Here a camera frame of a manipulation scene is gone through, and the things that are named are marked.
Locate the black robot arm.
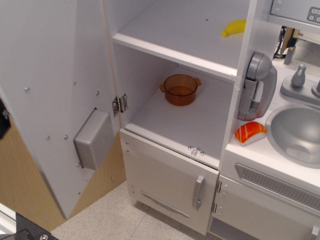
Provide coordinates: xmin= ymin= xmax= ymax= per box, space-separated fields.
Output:
xmin=0 ymin=99 xmax=11 ymax=139

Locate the yellow toy banana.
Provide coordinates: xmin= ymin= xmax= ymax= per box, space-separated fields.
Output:
xmin=221 ymin=19 xmax=247 ymax=38

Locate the grey toy microwave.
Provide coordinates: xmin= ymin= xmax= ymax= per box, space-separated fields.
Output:
xmin=268 ymin=0 xmax=320 ymax=27

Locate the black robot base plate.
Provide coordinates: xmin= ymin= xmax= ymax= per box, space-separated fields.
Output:
xmin=0 ymin=212 xmax=59 ymax=240

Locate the white toy fridge door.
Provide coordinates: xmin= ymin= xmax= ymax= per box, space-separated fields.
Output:
xmin=0 ymin=0 xmax=120 ymax=218

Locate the orange transparent toy pot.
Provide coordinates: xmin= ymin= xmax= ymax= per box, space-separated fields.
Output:
xmin=159 ymin=74 xmax=202 ymax=107

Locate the grey freezer door handle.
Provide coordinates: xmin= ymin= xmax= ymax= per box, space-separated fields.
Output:
xmin=192 ymin=175 xmax=205 ymax=211

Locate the white lower freezer door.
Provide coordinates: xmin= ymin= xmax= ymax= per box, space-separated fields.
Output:
xmin=119 ymin=129 xmax=219 ymax=235

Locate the white toy fridge cabinet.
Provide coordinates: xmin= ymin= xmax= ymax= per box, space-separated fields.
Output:
xmin=103 ymin=0 xmax=280 ymax=168

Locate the white oven door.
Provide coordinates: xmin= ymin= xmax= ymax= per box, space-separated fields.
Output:
xmin=213 ymin=175 xmax=320 ymax=240

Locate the grey toy wall phone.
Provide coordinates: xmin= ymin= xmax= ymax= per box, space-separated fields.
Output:
xmin=237 ymin=52 xmax=277 ymax=122

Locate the grey oven vent panel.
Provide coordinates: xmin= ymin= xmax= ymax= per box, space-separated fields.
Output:
xmin=234 ymin=163 xmax=320 ymax=212

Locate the grey toy sink basin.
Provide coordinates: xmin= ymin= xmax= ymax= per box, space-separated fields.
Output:
xmin=265 ymin=104 xmax=320 ymax=169

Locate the grey toy faucet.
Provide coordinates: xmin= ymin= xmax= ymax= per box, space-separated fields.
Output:
xmin=280 ymin=64 xmax=320 ymax=106

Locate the salmon nigiri sushi toy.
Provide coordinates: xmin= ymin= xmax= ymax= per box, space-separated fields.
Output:
xmin=234 ymin=121 xmax=267 ymax=145

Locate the grey ice dispenser box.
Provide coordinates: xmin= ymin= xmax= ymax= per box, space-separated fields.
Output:
xmin=73 ymin=109 xmax=115 ymax=170

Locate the metal fridge door hinge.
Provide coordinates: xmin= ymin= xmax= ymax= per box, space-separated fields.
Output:
xmin=112 ymin=94 xmax=129 ymax=117

